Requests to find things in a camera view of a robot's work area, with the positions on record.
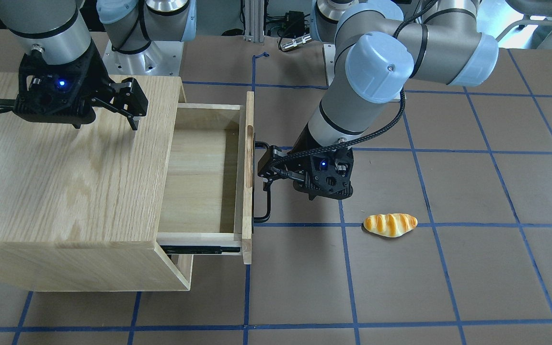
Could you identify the brown paper floor mat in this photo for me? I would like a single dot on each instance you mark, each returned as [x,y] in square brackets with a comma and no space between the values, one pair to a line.
[447,240]

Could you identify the wooden drawer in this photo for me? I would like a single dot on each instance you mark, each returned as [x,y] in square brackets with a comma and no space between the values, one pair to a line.
[208,198]

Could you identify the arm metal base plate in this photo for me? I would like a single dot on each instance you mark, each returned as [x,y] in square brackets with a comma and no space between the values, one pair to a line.
[162,58]

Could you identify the toy bread roll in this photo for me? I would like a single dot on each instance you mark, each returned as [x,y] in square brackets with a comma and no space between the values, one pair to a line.
[391,225]

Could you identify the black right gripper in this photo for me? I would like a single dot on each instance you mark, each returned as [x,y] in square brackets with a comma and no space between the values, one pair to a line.
[95,72]

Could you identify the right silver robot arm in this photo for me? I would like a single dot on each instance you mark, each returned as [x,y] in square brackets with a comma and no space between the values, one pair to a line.
[57,29]

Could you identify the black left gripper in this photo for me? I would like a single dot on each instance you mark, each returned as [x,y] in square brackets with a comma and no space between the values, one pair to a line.
[301,152]

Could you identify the light wooden drawer cabinet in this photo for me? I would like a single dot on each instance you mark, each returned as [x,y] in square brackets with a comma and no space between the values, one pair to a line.
[80,208]

